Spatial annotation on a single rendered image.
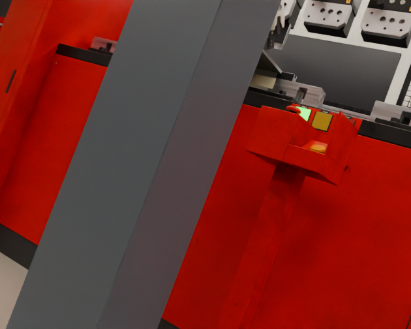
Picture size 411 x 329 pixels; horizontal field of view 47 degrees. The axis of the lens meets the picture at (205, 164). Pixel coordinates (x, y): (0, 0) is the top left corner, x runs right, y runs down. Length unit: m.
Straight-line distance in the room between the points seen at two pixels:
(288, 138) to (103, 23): 1.34
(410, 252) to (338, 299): 0.22
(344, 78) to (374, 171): 0.87
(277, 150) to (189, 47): 0.46
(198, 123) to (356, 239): 0.70
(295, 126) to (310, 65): 1.11
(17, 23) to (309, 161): 1.46
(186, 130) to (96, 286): 0.28
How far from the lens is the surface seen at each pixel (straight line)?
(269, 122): 1.18
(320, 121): 1.30
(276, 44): 1.75
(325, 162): 1.12
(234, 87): 0.86
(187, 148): 0.78
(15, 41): 2.16
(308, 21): 1.70
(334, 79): 2.19
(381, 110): 1.55
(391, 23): 1.63
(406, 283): 1.34
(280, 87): 1.65
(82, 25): 2.20
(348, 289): 1.36
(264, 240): 1.18
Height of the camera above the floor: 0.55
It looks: 2 degrees up
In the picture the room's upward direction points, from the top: 21 degrees clockwise
